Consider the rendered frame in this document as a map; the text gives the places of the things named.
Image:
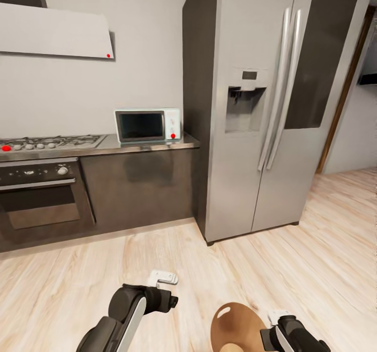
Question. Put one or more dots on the range hood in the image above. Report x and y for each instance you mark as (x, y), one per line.
(29, 26)

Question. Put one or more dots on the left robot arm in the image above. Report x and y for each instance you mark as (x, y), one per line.
(114, 333)

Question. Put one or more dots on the trash can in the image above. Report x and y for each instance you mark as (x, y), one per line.
(237, 330)

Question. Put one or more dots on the oven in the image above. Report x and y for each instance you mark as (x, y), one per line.
(43, 196)

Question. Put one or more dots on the microwave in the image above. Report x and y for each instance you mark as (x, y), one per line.
(147, 124)

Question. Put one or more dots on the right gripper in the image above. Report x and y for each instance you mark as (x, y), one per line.
(270, 341)

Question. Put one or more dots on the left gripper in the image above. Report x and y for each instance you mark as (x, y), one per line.
(162, 300)

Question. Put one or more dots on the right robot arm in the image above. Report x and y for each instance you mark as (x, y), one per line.
(287, 334)

